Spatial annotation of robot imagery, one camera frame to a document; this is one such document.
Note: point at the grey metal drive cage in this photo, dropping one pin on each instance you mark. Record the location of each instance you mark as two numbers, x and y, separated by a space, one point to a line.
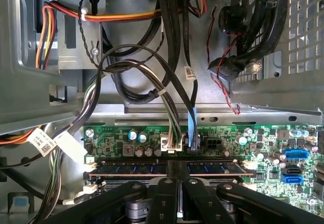
15 82

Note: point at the black open PC case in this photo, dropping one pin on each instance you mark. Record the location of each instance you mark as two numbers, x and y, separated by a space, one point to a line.
152 115

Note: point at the green motherboard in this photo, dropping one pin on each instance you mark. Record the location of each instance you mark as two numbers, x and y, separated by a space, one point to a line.
233 135

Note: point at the blue RAM stick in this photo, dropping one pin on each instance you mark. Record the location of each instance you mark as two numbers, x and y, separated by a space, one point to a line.
126 169

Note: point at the blue SATA port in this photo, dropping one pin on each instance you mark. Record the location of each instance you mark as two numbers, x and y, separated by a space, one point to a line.
291 179

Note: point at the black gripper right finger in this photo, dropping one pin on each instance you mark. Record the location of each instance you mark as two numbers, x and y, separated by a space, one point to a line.
202 203

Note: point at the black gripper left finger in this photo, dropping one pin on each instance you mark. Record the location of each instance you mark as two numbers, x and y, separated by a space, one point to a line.
164 203

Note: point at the perforated metal disk bay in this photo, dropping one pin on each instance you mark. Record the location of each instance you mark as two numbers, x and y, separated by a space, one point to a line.
291 87

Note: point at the blue pin header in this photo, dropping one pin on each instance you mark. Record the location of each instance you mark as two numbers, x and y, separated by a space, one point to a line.
296 155

